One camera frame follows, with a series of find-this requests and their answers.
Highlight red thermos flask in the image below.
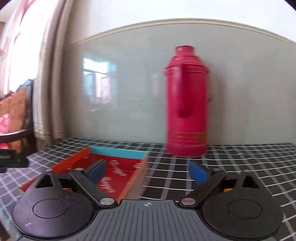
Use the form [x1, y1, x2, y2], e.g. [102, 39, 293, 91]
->
[165, 45, 209, 157]

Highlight pink plastic bag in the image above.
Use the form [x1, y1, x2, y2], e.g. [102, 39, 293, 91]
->
[0, 113, 10, 149]

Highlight black white checkered tablecloth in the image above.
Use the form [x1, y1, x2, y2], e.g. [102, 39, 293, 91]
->
[0, 136, 296, 241]

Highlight red cardboard box tray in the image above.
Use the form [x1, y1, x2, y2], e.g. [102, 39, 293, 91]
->
[19, 146, 150, 202]

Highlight beige curtain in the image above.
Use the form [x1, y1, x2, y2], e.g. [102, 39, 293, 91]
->
[33, 1, 74, 150]

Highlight wooden sofa with cushion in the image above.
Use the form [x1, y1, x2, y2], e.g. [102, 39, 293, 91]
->
[1, 79, 37, 173]

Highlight orange tangerine far right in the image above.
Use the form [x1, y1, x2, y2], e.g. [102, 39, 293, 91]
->
[223, 188, 233, 193]

